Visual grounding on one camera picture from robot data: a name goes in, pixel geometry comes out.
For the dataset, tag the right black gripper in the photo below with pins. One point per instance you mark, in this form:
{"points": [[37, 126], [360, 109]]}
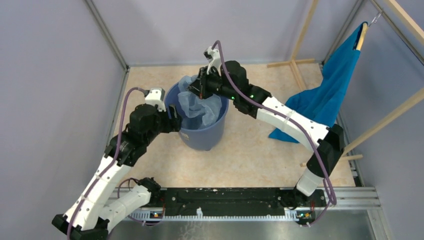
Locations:
{"points": [[199, 87]]}

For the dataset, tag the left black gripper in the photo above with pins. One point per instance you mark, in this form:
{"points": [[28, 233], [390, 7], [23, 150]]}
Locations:
{"points": [[173, 124]]}

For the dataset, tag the translucent blue trash bag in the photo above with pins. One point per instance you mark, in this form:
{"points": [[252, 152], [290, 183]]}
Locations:
{"points": [[199, 113]]}

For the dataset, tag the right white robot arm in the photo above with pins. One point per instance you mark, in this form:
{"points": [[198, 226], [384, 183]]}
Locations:
{"points": [[326, 142]]}

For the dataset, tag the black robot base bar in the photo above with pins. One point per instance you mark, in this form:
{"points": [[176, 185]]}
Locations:
{"points": [[234, 202]]}

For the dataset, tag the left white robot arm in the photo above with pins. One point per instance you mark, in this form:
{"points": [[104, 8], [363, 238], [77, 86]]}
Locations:
{"points": [[91, 217]]}

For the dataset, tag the blue plastic trash bin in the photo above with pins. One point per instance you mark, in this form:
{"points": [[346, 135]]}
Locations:
{"points": [[199, 139]]}

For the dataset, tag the blue cloth on hanger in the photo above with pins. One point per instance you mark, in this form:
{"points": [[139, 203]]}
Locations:
{"points": [[322, 104]]}

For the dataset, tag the wooden clothes hanger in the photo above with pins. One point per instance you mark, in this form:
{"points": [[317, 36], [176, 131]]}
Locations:
{"points": [[361, 36]]}

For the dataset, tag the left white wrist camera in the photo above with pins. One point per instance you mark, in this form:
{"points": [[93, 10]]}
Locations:
{"points": [[155, 97]]}

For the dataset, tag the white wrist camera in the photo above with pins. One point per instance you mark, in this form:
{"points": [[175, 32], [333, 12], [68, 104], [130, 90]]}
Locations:
{"points": [[214, 58], [155, 97]]}

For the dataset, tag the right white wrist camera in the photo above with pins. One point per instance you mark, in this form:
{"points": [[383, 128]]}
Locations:
{"points": [[214, 58]]}

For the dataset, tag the grey slotted cable duct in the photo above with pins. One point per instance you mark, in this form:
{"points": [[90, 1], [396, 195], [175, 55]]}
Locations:
{"points": [[146, 215]]}

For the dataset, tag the wooden frame rack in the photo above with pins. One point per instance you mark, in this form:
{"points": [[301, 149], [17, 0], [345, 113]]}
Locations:
{"points": [[412, 27]]}

